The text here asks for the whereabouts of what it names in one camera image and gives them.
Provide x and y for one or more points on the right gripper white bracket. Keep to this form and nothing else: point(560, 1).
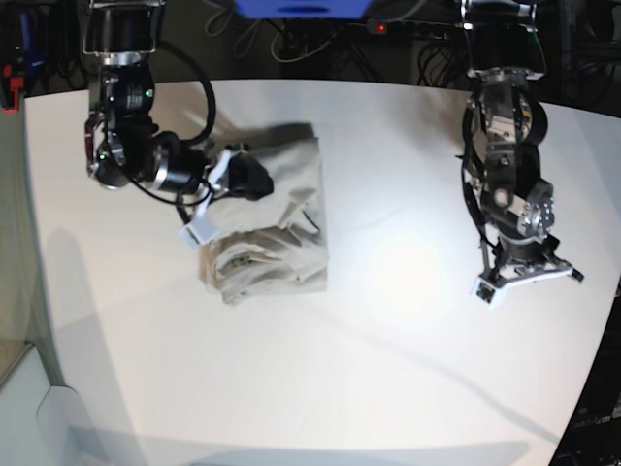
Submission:
point(235, 176)

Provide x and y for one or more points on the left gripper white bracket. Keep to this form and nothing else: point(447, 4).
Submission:
point(511, 263)

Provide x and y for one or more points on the beige t-shirt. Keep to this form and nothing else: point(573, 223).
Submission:
point(277, 245)

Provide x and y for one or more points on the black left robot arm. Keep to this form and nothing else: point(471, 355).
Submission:
point(510, 203)

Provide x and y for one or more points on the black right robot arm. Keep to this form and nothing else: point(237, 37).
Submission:
point(123, 145)

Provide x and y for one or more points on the blue plastic box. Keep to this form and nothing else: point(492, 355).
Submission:
point(304, 9)

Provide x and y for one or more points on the black power strip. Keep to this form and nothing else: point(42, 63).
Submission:
point(412, 29)

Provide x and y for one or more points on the red black tool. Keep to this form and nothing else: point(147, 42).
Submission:
point(12, 85)

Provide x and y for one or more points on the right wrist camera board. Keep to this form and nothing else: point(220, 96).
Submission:
point(198, 232)

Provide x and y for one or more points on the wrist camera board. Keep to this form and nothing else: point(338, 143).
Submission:
point(198, 232)
point(486, 292)

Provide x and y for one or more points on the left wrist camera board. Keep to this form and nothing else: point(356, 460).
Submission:
point(486, 292)

